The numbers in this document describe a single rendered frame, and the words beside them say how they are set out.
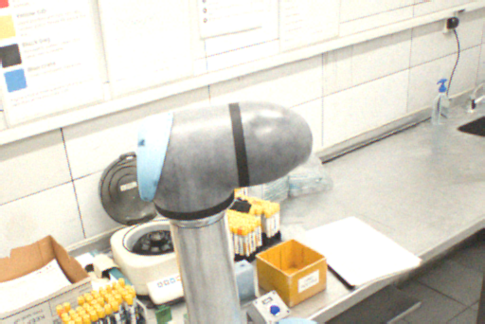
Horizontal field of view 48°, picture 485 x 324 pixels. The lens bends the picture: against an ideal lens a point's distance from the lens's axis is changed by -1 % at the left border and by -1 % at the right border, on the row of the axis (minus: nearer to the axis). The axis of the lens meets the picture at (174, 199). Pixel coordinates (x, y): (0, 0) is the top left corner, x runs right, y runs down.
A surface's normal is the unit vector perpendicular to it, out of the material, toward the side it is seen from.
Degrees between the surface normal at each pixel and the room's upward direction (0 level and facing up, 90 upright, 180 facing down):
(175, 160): 77
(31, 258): 87
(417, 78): 90
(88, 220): 90
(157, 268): 90
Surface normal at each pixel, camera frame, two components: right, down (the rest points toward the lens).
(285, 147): 0.51, 0.18
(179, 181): -0.07, 0.52
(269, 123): 0.29, -0.29
